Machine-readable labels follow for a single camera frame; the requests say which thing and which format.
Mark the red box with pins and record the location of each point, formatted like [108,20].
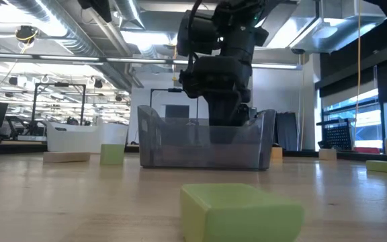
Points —
[366,150]

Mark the orange block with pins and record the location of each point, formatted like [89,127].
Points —
[278,154]

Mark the black metal frame stand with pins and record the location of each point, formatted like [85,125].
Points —
[34,107]

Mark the grey translucent plastic bin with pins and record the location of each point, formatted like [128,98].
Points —
[180,148]

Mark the long natural wood block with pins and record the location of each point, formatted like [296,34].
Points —
[66,157]

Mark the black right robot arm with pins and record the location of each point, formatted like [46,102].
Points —
[240,40]

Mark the dark folded panel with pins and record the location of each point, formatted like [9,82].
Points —
[286,131]

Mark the black aluminium table frame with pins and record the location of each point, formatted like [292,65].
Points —
[19,148]

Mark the small natural wood block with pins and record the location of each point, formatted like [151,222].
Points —
[328,154]

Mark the black frame with camera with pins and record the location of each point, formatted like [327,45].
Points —
[175,89]

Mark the black pegboard cart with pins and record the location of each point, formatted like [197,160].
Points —
[338,136]

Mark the round metal duct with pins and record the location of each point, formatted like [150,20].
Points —
[126,13]

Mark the rectangular metal duct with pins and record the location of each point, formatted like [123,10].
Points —
[314,30]

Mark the black wall screen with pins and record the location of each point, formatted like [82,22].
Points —
[177,111]

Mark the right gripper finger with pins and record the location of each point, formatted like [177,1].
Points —
[225,111]

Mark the white plastic bin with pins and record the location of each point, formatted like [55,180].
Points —
[76,138]

